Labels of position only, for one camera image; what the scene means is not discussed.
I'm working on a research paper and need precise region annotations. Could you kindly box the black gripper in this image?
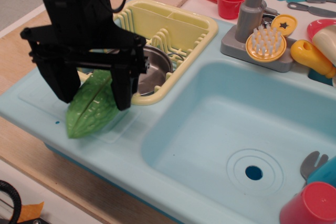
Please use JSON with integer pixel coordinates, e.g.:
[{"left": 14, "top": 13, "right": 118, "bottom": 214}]
[{"left": 21, "top": 0, "right": 149, "bottom": 111}]

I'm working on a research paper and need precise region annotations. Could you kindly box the green toy squash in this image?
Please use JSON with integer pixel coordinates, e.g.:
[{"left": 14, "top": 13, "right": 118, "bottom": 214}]
[{"left": 66, "top": 69, "right": 119, "bottom": 138}]

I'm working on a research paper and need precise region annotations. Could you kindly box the steel pot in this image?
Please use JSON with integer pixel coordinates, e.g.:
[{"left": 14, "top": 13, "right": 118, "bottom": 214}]
[{"left": 86, "top": 44, "right": 184, "bottom": 97}]

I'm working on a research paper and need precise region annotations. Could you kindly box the yellow dish rack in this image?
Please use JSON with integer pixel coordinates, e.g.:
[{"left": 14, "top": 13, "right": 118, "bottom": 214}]
[{"left": 113, "top": 0, "right": 218, "bottom": 105}]

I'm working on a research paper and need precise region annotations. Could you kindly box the light blue toy sink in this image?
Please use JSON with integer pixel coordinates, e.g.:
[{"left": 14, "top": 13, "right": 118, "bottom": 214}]
[{"left": 1, "top": 21, "right": 335, "bottom": 223}]

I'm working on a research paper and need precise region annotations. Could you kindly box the orange tape piece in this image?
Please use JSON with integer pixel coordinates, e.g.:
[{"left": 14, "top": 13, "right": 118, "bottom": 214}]
[{"left": 17, "top": 201, "right": 44, "bottom": 223}]

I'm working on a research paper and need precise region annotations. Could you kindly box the red cup upright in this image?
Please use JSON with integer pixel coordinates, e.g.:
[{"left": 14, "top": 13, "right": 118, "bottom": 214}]
[{"left": 217, "top": 0, "right": 245, "bottom": 19}]

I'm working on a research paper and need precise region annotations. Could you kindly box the grey toy faucet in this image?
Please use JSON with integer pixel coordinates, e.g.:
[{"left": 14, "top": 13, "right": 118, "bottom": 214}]
[{"left": 221, "top": 0, "right": 295, "bottom": 72}]

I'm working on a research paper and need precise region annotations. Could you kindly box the yellow dish brush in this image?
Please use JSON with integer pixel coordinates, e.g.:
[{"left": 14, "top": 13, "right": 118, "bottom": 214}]
[{"left": 245, "top": 25, "right": 287, "bottom": 63}]

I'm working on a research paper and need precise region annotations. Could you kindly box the yellow star lid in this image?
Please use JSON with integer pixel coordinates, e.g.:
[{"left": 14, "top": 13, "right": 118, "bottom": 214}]
[{"left": 271, "top": 14, "right": 298, "bottom": 37}]

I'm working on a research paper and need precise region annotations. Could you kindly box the red plate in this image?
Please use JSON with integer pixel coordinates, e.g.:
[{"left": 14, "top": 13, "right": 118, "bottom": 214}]
[{"left": 307, "top": 18, "right": 336, "bottom": 41}]

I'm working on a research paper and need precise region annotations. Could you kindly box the grey toy fork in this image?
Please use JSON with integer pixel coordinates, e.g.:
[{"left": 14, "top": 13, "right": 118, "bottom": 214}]
[{"left": 300, "top": 151, "right": 329, "bottom": 181}]

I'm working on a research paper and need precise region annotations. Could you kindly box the grey toy knife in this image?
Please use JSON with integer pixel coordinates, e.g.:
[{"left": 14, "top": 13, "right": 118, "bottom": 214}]
[{"left": 287, "top": 2, "right": 336, "bottom": 18}]

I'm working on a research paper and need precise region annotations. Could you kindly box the cream toy bottle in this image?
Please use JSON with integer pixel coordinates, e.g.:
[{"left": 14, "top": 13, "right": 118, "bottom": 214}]
[{"left": 312, "top": 25, "right": 335, "bottom": 66}]

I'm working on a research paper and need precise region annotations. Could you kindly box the teal cup foreground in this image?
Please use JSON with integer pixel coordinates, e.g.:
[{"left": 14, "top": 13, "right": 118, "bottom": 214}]
[{"left": 307, "top": 157, "right": 335, "bottom": 187}]

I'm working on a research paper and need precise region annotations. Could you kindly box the red cup foreground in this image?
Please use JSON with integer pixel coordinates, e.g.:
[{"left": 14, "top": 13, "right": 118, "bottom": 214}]
[{"left": 279, "top": 182, "right": 335, "bottom": 223}]

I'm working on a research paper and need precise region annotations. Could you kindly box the black cable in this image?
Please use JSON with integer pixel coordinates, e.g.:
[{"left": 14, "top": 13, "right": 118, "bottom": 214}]
[{"left": 0, "top": 179, "right": 22, "bottom": 224}]

